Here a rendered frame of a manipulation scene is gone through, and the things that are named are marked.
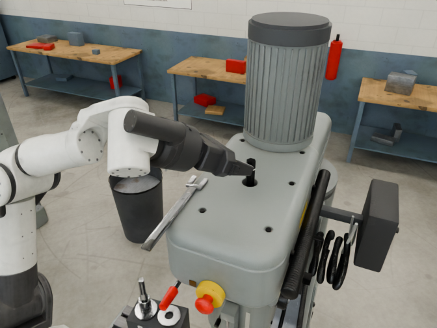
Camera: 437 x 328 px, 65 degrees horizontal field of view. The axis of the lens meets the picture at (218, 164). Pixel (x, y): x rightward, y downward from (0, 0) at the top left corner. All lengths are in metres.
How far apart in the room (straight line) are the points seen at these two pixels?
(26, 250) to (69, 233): 2.89
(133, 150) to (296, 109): 0.48
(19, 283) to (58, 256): 2.68
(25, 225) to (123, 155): 0.30
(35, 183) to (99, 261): 2.62
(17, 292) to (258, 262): 0.47
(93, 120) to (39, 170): 0.14
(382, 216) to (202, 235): 0.57
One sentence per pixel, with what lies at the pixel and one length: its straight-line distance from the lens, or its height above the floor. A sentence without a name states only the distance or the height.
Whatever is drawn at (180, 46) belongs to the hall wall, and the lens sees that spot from 5.70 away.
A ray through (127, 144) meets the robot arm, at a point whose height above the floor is 2.11.
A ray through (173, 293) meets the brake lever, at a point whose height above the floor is 1.71.
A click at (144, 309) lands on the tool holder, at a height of 1.16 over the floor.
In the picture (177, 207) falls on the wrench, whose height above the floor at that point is 1.90.
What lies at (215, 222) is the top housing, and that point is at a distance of 0.70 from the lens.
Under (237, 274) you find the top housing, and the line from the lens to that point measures 0.69.
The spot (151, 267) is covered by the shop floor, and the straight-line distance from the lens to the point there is 3.15.
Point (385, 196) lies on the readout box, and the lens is 1.15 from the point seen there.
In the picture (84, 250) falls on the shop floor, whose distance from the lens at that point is 3.45.
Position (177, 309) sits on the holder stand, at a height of 1.13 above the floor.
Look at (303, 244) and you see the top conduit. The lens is 0.80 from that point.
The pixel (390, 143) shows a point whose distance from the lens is 4.74.
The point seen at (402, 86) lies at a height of 0.97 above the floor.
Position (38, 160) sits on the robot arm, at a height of 2.06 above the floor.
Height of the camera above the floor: 2.37
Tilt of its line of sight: 33 degrees down
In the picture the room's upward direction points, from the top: straight up
